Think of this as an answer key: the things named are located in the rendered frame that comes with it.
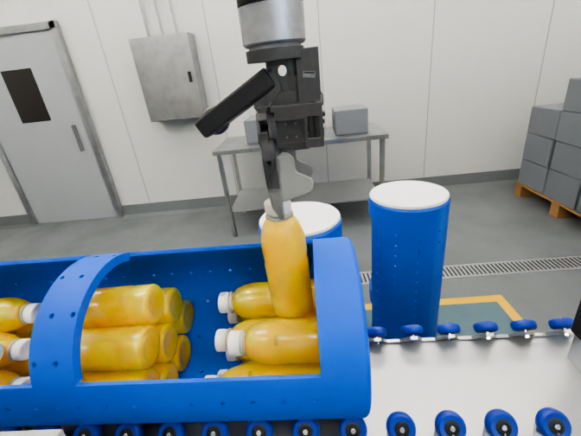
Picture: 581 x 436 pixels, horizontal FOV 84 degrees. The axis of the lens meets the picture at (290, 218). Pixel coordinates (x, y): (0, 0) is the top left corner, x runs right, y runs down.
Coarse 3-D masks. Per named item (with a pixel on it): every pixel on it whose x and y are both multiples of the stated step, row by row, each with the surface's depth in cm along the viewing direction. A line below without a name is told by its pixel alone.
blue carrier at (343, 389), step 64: (128, 256) 59; (192, 256) 63; (256, 256) 64; (320, 256) 48; (64, 320) 46; (320, 320) 42; (64, 384) 45; (128, 384) 44; (192, 384) 43; (256, 384) 43; (320, 384) 42
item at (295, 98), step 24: (264, 48) 36; (288, 48) 36; (312, 48) 37; (288, 72) 38; (312, 72) 38; (264, 96) 40; (288, 96) 39; (312, 96) 39; (264, 120) 38; (288, 120) 40; (312, 120) 39; (288, 144) 41; (312, 144) 40
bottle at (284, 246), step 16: (272, 224) 46; (288, 224) 46; (272, 240) 46; (288, 240) 46; (304, 240) 48; (272, 256) 47; (288, 256) 47; (304, 256) 49; (272, 272) 49; (288, 272) 48; (304, 272) 49; (272, 288) 50; (288, 288) 49; (304, 288) 50; (272, 304) 53; (288, 304) 50; (304, 304) 51
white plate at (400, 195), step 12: (372, 192) 123; (384, 192) 122; (396, 192) 121; (408, 192) 119; (420, 192) 118; (432, 192) 117; (444, 192) 116; (384, 204) 112; (396, 204) 111; (408, 204) 109; (420, 204) 108; (432, 204) 107
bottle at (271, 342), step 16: (272, 320) 51; (288, 320) 50; (304, 320) 50; (240, 336) 50; (256, 336) 49; (272, 336) 48; (288, 336) 48; (304, 336) 48; (240, 352) 49; (256, 352) 48; (272, 352) 48; (288, 352) 47; (304, 352) 47
